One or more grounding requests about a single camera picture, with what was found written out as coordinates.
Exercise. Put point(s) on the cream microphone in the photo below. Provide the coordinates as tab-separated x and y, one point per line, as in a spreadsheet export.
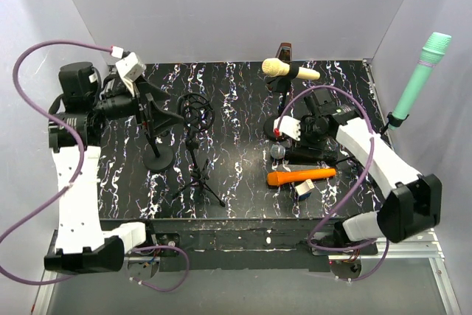
274	67

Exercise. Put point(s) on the black silver-mesh microphone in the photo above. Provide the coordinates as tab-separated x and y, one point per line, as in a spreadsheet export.
279	152

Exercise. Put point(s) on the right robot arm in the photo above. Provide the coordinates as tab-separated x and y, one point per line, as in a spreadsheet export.
412	201

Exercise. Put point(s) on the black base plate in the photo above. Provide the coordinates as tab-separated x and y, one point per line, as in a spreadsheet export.
237	244

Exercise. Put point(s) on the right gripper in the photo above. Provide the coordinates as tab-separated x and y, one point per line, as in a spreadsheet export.
305	122

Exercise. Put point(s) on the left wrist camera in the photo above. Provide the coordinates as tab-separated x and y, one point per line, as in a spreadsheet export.
129	68

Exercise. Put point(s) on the small white blue box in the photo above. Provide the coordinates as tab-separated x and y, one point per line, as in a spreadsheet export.
304	190

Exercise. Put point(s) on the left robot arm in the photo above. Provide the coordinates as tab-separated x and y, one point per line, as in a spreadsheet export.
78	119

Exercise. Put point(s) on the brown metronome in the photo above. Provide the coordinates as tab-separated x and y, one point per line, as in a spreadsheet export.
284	52

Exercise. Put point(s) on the tripod shock-mount mic stand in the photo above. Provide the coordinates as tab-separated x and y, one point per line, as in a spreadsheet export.
199	117

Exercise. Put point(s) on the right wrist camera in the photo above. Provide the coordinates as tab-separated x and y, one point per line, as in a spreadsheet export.
287	126

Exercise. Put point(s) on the green microphone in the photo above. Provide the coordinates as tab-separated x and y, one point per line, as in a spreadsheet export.
431	54

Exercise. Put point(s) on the tripod stand for green mic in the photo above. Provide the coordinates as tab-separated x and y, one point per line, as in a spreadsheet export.
387	125

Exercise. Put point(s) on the aluminium rail frame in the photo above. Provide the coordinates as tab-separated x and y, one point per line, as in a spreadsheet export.
404	278

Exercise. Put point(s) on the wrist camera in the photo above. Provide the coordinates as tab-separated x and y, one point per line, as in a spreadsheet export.
287	126
129	68

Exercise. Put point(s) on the orange microphone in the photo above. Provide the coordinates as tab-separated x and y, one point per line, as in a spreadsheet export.
278	178

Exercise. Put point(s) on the round-base stand for cream mic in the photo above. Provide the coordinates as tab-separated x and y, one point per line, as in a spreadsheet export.
280	87

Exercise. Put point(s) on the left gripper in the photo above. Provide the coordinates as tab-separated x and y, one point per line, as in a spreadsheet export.
155	117

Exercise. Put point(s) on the short round-base mic stand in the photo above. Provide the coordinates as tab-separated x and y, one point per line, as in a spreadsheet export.
160	157

